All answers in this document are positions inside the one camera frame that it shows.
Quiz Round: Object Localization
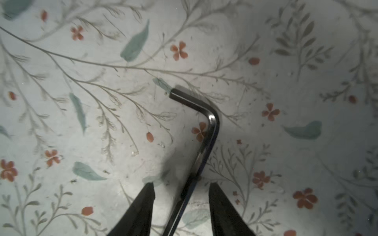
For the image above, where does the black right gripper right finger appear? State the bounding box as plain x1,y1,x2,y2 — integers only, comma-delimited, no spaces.
209,183,256,236

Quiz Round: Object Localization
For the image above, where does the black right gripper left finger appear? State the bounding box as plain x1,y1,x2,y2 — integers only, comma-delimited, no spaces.
108,183,155,236

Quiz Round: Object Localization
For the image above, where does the floral table mat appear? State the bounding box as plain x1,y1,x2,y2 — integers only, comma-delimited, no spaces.
1,1,378,236

